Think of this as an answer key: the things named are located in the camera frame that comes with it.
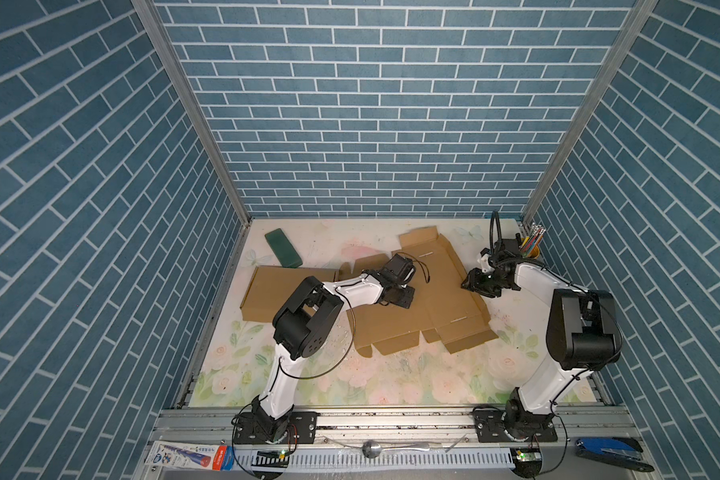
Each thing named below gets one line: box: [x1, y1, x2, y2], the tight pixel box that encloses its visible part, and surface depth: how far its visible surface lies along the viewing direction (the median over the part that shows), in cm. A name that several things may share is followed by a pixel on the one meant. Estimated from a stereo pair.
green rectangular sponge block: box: [264, 228, 303, 268], surface depth 112 cm
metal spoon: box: [362, 440, 431, 459], surface depth 72 cm
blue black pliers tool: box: [575, 436, 655, 472], surface depth 71 cm
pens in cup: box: [519, 223, 546, 258], surface depth 99 cm
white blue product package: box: [145, 440, 235, 471], surface depth 71 cm
